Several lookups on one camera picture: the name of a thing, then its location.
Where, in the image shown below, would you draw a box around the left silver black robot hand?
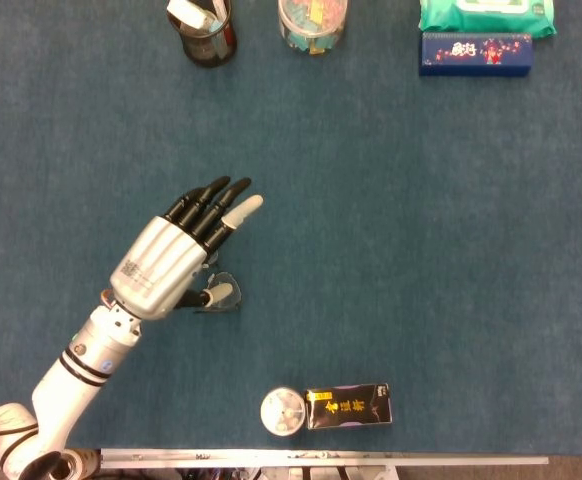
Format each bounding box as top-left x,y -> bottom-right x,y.
109,176 -> 265,322

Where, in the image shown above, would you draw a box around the thin-framed eyeglasses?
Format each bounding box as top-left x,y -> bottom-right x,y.
190,252 -> 245,316

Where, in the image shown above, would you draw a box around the round silver lidded tin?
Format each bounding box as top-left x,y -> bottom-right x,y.
259,385 -> 308,438

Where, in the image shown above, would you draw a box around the brown tape roll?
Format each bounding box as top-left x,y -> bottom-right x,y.
60,448 -> 103,480

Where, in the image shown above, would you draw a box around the black mesh pen holder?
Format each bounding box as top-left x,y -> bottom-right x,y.
166,0 -> 238,69

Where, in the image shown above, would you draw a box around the teal pen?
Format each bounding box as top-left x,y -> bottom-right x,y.
205,14 -> 230,59

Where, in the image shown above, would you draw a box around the red white marker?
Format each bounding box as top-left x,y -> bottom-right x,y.
214,0 -> 236,59

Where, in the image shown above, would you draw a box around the black box gold characters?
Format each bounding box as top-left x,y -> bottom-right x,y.
304,382 -> 393,431

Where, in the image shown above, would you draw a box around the white eraser block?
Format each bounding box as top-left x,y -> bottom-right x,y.
166,0 -> 210,29

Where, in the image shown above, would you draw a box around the clear jar of binder clips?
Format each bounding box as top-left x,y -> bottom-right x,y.
277,0 -> 350,56

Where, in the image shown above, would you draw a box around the dark blue printed box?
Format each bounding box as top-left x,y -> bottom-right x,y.
418,31 -> 534,78

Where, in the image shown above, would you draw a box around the green wet wipes pack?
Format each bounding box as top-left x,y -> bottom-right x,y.
417,0 -> 558,39

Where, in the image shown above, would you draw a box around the silver metal rail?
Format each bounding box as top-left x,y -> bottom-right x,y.
99,448 -> 550,471

